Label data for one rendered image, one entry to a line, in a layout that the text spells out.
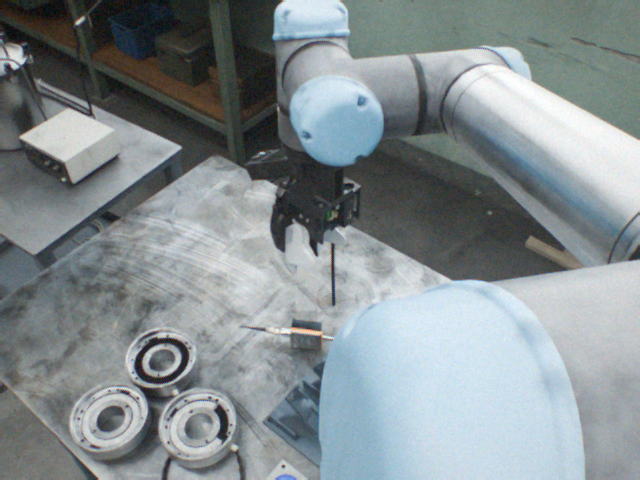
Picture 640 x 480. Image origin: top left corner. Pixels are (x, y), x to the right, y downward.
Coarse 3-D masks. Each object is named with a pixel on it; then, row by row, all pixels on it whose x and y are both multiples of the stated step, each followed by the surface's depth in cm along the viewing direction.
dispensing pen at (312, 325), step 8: (296, 320) 90; (304, 320) 90; (256, 328) 91; (264, 328) 91; (272, 328) 90; (280, 328) 90; (288, 328) 90; (304, 328) 88; (312, 328) 88; (320, 328) 88; (288, 336) 90; (320, 336) 89; (328, 336) 89; (320, 344) 91
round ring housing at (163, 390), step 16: (144, 336) 88; (160, 336) 89; (176, 336) 89; (128, 352) 86; (160, 352) 88; (176, 352) 87; (192, 352) 87; (128, 368) 85; (144, 368) 85; (192, 368) 84; (144, 384) 82; (160, 384) 83; (176, 384) 83
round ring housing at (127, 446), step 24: (120, 384) 82; (96, 408) 81; (120, 408) 81; (144, 408) 80; (72, 432) 77; (96, 432) 78; (120, 432) 78; (144, 432) 79; (96, 456) 76; (120, 456) 77
